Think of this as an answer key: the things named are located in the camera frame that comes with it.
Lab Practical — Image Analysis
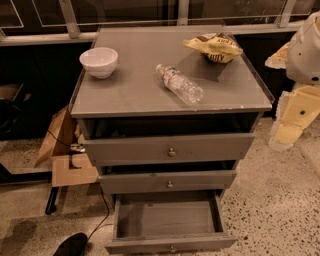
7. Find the white window railing frame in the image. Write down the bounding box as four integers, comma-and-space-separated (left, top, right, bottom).
0, 0, 320, 47

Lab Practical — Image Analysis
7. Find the black metal stand leg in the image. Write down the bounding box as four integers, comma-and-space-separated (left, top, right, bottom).
45, 187, 59, 215

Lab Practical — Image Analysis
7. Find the white ceramic bowl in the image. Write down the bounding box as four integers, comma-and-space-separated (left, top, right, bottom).
79, 47, 118, 79

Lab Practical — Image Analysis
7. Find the black cable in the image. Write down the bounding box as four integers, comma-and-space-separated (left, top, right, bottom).
46, 128, 111, 256

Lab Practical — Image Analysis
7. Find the grey top drawer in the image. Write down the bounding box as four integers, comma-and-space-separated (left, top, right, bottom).
84, 133, 254, 166

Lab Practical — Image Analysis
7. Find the clear plastic water bottle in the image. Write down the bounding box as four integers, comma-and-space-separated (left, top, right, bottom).
156, 64, 204, 106

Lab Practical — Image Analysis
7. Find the yellow chip bag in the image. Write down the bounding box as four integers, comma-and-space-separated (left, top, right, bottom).
183, 33, 243, 64

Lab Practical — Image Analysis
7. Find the grey middle drawer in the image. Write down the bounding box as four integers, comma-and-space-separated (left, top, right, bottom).
99, 170, 236, 194

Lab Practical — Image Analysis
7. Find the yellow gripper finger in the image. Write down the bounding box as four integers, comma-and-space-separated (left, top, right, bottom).
269, 85, 320, 151
265, 43, 289, 69

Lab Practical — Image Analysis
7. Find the brown cardboard box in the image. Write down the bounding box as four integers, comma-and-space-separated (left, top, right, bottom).
34, 107, 98, 187

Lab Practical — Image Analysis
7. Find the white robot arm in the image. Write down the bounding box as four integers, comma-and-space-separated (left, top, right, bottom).
265, 12, 320, 151

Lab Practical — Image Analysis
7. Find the grey drawer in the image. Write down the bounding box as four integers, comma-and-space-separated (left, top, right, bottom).
106, 191, 236, 255
99, 170, 236, 194
84, 133, 254, 166

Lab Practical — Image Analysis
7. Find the grey wooden drawer cabinet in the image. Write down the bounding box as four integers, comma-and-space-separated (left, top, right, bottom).
68, 26, 276, 198

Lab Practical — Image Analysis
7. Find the grey bottom drawer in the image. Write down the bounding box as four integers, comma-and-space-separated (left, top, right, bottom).
106, 191, 236, 255

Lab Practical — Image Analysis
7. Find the black shoe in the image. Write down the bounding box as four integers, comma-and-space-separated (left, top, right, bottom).
53, 232, 88, 256

